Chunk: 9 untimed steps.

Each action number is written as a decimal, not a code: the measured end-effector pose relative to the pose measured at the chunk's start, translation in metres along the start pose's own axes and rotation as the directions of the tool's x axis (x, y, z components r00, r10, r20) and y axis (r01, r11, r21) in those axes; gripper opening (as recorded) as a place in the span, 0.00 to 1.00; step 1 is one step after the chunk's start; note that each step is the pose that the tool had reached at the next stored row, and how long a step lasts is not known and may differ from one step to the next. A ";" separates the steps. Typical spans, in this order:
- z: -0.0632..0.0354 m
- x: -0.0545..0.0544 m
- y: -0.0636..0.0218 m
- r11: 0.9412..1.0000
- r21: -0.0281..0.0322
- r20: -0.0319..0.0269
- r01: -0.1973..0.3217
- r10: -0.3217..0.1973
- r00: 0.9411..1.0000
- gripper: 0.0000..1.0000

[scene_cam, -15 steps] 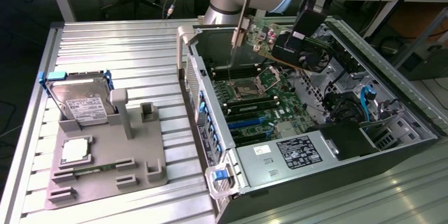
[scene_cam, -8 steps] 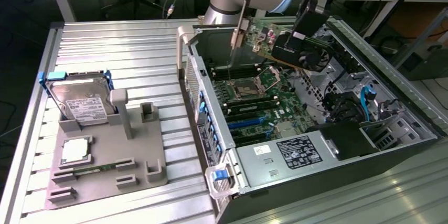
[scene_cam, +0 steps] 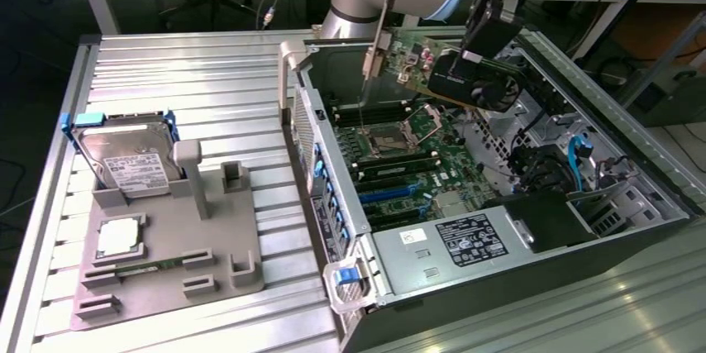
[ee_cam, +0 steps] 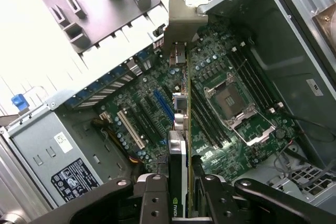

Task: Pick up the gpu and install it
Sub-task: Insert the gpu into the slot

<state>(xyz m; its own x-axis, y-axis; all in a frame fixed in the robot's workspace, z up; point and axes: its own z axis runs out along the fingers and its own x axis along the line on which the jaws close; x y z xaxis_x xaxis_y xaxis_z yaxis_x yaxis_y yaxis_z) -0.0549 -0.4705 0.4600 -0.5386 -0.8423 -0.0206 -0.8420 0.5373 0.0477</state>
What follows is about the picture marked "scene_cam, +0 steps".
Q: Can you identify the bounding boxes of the black graphics card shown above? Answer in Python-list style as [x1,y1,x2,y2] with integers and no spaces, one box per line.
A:
[362,28,524,114]

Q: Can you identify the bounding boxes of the silver drive cage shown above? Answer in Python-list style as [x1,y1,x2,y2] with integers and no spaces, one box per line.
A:
[465,49,575,183]

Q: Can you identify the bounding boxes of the metal socket cover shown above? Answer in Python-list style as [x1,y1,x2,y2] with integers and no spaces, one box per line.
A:
[401,104,448,143]

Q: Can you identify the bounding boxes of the thin metal locking lever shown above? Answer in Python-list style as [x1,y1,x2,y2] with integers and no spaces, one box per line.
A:
[354,94,368,133]

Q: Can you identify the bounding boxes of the CPU socket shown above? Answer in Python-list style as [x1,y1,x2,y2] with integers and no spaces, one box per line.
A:
[365,123,412,151]

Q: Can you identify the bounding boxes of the green motherboard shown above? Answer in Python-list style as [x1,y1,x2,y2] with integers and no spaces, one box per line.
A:
[329,100,500,232]

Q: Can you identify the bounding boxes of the dark grey box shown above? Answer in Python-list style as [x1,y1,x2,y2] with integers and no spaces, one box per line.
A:
[639,71,706,126]

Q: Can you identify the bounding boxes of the RAM stick with black label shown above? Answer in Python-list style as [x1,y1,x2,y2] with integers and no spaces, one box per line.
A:
[354,158,436,176]

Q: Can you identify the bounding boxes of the long black expansion slot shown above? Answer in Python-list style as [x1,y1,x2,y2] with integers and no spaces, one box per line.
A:
[357,174,425,189]
[366,206,423,226]

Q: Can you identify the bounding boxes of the silver chipset heatsink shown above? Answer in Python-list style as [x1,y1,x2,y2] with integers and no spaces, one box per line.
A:
[435,193,469,216]

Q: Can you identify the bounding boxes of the blue expansion slot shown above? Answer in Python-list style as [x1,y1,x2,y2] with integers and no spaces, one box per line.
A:
[357,185,420,205]

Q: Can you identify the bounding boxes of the metal disk bay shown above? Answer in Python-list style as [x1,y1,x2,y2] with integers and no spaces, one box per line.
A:
[567,174,689,242]

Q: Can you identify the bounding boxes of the grey power supply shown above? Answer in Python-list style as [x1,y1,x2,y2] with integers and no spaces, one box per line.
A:
[372,203,539,294]

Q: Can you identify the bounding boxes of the open black PC case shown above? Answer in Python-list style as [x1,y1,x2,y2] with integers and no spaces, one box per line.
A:
[277,26,696,353]

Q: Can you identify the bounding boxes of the hard disk in blue caddy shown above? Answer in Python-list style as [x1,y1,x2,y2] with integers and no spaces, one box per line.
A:
[58,109,186,201]

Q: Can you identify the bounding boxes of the green RAM stick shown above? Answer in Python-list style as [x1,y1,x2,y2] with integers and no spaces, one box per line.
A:
[114,257,186,278]

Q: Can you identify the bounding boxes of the silver CPU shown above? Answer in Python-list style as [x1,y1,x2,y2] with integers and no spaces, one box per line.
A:
[96,218,142,259]

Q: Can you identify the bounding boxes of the grey plastic parts rack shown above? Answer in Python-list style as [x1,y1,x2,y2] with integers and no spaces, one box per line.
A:
[70,140,265,332]

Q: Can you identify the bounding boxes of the black wire bundle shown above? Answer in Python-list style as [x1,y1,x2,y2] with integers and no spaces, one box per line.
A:
[509,148,569,197]

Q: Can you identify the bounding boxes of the blue wire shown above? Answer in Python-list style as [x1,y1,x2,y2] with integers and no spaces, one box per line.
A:
[564,133,595,193]

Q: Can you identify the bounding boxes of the black plastic air duct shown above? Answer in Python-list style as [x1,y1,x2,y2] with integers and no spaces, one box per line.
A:
[504,193,600,253]

